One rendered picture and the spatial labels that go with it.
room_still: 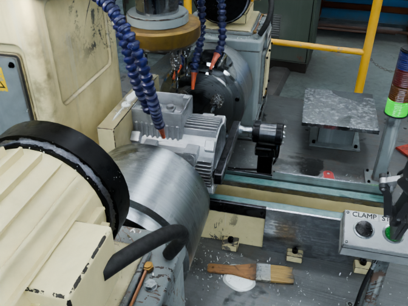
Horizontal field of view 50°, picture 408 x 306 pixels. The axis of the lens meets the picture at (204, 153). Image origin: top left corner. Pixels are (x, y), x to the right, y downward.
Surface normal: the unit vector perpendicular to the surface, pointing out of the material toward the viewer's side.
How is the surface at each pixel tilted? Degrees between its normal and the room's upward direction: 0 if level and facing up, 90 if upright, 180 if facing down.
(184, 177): 43
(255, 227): 90
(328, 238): 90
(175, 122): 90
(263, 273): 0
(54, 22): 90
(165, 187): 32
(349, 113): 0
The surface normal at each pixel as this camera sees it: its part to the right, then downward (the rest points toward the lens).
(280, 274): 0.02, -0.82
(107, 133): -0.23, 0.54
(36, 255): 0.83, -0.33
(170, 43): 0.37, 0.51
